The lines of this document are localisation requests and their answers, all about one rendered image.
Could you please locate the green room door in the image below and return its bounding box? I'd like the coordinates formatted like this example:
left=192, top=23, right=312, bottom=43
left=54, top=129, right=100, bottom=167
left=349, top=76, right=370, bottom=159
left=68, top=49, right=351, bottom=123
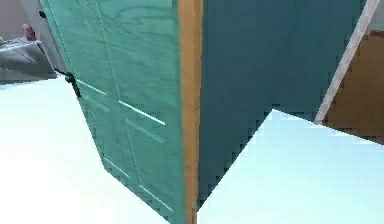
left=39, top=0, right=188, bottom=224

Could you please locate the small reddish-brown object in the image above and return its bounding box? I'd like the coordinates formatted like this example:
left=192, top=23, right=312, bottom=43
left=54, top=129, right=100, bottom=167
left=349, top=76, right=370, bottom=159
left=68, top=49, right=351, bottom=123
left=21, top=23, right=38, bottom=42

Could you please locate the black door handle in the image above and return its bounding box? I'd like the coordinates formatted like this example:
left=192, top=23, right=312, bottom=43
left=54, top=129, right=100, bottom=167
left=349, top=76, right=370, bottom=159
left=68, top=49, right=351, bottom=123
left=54, top=68, right=82, bottom=99

